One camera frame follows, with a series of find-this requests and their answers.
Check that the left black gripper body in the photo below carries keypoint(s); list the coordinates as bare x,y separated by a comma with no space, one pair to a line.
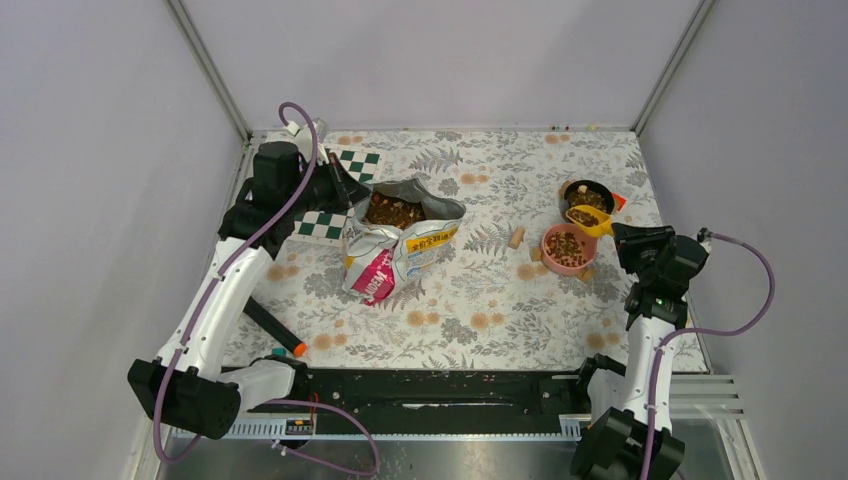
320,192

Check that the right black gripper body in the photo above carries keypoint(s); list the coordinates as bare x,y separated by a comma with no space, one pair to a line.
644,264

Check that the yellow plastic scoop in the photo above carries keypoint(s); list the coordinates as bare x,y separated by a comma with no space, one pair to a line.
592,221

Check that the cat food bag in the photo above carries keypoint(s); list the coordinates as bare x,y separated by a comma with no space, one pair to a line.
394,236

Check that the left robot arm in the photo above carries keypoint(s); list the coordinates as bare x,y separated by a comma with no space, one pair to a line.
184,385

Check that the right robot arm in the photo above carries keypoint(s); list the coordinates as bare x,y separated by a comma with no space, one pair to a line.
630,435

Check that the green white chessboard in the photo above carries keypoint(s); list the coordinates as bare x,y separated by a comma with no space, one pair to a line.
326,228

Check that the orange red small object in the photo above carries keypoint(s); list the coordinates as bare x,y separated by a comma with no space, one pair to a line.
619,202

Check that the wooden block near bowl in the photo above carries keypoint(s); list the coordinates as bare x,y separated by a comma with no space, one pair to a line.
587,274

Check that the black empty bowl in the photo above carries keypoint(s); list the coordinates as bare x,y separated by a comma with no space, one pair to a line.
586,192

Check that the pink bowl with kibble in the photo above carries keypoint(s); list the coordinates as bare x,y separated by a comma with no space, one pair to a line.
567,250

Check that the wooden cork cylinder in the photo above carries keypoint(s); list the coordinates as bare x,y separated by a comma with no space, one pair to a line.
517,238

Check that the black marker orange cap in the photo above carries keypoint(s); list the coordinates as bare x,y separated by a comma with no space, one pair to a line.
275,328

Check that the floral tablecloth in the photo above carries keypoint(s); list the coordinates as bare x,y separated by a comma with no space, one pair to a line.
483,305

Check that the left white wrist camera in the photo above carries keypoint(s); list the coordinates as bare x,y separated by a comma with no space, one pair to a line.
308,138

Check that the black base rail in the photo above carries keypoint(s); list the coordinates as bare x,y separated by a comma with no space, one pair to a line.
440,404

